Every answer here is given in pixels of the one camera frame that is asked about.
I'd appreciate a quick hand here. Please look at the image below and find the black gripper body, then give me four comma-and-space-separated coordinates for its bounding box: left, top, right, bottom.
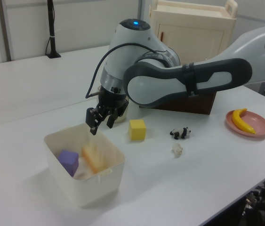
97, 86, 129, 114

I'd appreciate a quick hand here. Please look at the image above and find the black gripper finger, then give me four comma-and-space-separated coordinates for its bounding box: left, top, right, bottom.
106, 103, 128, 129
85, 106, 107, 136

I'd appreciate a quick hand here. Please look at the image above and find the white plastic basket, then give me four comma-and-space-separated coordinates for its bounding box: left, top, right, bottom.
43, 122, 126, 208

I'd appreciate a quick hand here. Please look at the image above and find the beige mini trash can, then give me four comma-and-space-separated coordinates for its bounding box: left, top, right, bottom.
96, 84, 130, 124

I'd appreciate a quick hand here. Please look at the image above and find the yellow cube block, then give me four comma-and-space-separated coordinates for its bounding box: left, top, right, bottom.
128, 119, 147, 141

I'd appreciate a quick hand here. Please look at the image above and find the purple cube block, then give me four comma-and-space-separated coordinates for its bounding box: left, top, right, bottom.
57, 149, 80, 178

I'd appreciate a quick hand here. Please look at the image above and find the toy panda figure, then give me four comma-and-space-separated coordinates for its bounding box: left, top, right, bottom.
169, 127, 192, 140

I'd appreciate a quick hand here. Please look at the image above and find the small white shell toy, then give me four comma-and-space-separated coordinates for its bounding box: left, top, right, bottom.
171, 143, 184, 158

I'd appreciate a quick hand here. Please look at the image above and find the dark wood drawer cabinet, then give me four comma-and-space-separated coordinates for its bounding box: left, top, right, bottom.
138, 90, 217, 116

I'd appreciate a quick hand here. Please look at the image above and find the cream plastic storage box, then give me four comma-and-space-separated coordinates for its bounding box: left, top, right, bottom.
149, 0, 238, 65

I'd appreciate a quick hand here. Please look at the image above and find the yellow toy banana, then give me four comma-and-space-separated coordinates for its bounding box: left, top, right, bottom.
231, 108, 257, 135

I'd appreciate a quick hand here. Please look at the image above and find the pink plate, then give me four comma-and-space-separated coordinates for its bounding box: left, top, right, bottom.
225, 110, 265, 141

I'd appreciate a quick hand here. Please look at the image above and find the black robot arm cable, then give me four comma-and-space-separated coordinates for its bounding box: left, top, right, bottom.
86, 43, 157, 98

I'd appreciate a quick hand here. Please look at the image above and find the black arm strap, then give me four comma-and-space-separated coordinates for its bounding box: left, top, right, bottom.
182, 62, 198, 97

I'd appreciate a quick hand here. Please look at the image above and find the black camera stand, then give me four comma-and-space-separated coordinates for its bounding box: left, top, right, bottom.
46, 0, 62, 59

